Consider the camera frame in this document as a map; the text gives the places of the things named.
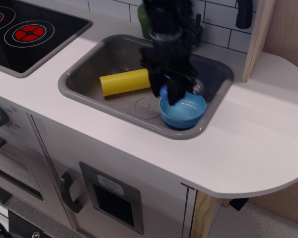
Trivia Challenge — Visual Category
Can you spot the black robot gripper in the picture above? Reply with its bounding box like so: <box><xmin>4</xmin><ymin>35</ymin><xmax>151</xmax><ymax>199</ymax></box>
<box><xmin>140</xmin><ymin>29</ymin><xmax>201</xmax><ymax>105</ymax></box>

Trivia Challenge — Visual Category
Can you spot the blue and grey toy spoon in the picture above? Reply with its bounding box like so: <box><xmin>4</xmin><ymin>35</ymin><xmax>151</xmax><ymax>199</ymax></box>
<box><xmin>159</xmin><ymin>75</ymin><xmax>171</xmax><ymax>100</ymax></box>

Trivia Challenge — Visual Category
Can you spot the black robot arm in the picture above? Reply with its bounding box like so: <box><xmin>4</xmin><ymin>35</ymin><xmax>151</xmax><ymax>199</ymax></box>
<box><xmin>140</xmin><ymin>0</ymin><xmax>203</xmax><ymax>105</ymax></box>

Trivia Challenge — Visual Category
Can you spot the light blue plastic bowl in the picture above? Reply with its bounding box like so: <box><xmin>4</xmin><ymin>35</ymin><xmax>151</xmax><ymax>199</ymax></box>
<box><xmin>159</xmin><ymin>92</ymin><xmax>206</xmax><ymax>129</ymax></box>

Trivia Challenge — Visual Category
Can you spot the grey plastic sink basin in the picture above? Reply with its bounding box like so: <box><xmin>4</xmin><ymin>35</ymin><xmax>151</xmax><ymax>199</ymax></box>
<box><xmin>58</xmin><ymin>35</ymin><xmax>233</xmax><ymax>140</ymax></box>

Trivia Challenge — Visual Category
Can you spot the yellow toy mustard bottle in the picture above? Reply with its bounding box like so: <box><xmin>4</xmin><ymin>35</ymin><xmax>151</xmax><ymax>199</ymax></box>
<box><xmin>99</xmin><ymin>68</ymin><xmax>151</xmax><ymax>97</ymax></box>

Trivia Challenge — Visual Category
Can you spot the green toy bell pepper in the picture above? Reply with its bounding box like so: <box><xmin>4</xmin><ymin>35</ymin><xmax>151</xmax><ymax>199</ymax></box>
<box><xmin>137</xmin><ymin>3</ymin><xmax>151</xmax><ymax>40</ymax></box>

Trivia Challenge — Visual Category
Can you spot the black toy faucet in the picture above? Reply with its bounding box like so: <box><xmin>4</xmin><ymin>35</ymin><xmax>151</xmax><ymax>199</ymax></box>
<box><xmin>188</xmin><ymin>0</ymin><xmax>253</xmax><ymax>48</ymax></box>

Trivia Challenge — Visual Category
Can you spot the grey ice dispenser panel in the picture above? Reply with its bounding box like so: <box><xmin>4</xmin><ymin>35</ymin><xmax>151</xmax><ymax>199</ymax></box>
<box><xmin>79</xmin><ymin>162</ymin><xmax>144</xmax><ymax>235</ymax></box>

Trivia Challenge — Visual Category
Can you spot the light wooden side panel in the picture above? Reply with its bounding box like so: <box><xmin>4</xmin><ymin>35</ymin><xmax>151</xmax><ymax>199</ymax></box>
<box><xmin>242</xmin><ymin>0</ymin><xmax>276</xmax><ymax>82</ymax></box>

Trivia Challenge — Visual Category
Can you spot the black toy stovetop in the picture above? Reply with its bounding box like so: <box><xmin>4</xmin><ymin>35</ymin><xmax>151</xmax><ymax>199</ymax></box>
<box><xmin>0</xmin><ymin>0</ymin><xmax>92</xmax><ymax>78</ymax></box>

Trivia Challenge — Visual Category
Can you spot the grey toy oven door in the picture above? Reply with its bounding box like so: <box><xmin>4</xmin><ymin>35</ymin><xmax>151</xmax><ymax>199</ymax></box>
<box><xmin>0</xmin><ymin>138</ymin><xmax>47</xmax><ymax>204</ymax></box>

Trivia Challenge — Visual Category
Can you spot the grey cabinet door handle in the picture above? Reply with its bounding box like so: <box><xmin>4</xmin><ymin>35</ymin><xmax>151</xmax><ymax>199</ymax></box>
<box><xmin>59</xmin><ymin>173</ymin><xmax>82</xmax><ymax>214</ymax></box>

